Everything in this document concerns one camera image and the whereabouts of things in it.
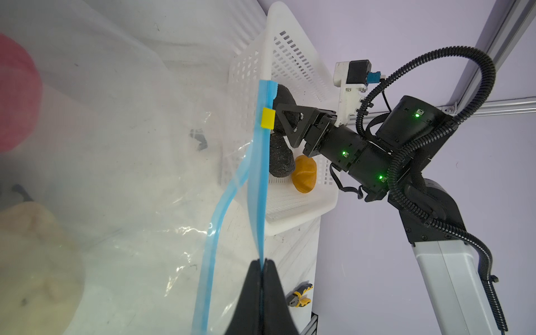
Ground black toy avocado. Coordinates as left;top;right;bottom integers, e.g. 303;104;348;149
269;133;296;178

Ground black toy fruit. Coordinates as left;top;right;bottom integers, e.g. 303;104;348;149
273;84;296;110

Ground pink toy fruit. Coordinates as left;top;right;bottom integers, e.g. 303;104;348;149
1;34;43;153

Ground yellow handled pliers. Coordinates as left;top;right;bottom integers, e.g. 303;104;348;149
286;282;314;308

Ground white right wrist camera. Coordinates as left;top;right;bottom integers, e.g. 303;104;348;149
333;59;382;127

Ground yellow-brown toy potato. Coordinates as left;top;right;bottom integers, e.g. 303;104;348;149
291;155;317;193

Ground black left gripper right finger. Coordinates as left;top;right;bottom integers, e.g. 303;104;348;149
262;259;299;335

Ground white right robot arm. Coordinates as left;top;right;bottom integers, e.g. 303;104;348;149
274;96;508;334

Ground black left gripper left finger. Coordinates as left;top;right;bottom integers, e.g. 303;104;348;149
225;260;262;335

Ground cream toy potato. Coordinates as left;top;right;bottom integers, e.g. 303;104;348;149
1;202;85;334

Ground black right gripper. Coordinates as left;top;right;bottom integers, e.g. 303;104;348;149
276;96;452;202

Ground clear zip bag blue zipper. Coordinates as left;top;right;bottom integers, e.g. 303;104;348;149
1;1;267;334

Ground aluminium frame post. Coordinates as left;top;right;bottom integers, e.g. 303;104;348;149
435;0;536;118

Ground white plastic perforated basket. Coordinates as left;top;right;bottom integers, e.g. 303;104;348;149
219;1;342;237

